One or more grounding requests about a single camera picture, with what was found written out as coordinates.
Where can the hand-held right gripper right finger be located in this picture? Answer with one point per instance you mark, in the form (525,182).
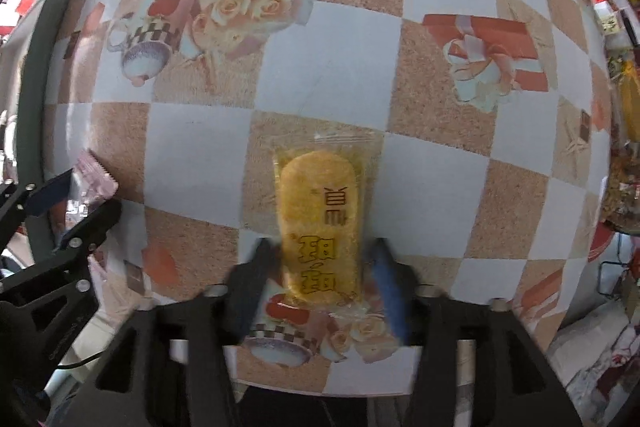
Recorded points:
(387,279)

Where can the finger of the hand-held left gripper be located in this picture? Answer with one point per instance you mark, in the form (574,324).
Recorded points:
(50,192)
(97,222)

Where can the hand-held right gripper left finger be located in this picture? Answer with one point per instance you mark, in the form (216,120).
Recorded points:
(250,279)

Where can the long pink snack packet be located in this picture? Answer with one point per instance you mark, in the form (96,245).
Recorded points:
(95,179)

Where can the yellow rice cracker packet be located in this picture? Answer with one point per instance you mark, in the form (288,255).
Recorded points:
(320,217)

